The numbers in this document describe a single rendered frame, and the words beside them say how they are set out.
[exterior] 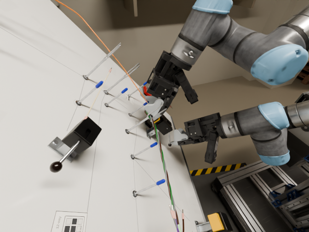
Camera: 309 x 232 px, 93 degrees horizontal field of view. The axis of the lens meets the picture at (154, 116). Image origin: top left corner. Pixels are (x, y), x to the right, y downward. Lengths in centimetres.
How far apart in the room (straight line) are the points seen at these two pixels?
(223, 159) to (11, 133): 184
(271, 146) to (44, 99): 56
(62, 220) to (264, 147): 49
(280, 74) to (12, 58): 49
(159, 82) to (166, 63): 5
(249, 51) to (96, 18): 183
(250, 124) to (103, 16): 187
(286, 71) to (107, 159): 39
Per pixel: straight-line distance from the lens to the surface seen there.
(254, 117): 47
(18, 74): 36
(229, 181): 157
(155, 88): 42
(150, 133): 54
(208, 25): 39
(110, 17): 207
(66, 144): 26
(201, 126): 52
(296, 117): 61
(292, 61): 36
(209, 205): 166
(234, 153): 204
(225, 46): 44
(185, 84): 43
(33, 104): 33
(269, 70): 35
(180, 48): 39
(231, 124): 48
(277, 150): 54
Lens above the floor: 154
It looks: 44 degrees down
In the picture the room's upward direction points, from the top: straight up
